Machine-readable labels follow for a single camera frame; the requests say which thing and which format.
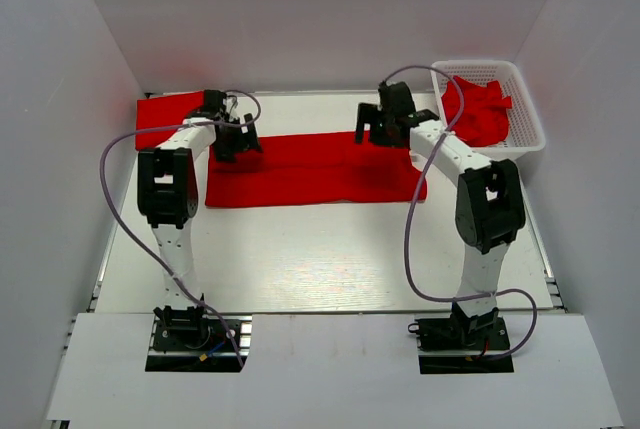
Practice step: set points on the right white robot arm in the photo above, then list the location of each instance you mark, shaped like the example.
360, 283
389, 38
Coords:
489, 206

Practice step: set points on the crumpled red shirt in basket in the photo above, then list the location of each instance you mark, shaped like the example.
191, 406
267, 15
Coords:
484, 121

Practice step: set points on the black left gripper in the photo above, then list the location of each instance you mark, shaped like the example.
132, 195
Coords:
245, 141

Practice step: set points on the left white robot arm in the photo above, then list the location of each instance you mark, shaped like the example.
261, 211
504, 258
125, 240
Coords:
167, 196

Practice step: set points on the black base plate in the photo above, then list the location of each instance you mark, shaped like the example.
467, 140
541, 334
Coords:
441, 351
205, 346

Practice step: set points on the white plastic mesh basket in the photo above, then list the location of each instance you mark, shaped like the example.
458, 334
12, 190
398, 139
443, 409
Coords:
525, 130

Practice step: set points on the red t shirt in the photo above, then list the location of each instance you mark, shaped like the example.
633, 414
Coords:
309, 169
163, 111

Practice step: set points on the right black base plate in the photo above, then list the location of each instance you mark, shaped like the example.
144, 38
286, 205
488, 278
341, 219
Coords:
441, 351

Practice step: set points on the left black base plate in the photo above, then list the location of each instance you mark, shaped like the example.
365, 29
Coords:
205, 346

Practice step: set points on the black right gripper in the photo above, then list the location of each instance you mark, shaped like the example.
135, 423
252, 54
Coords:
370, 114

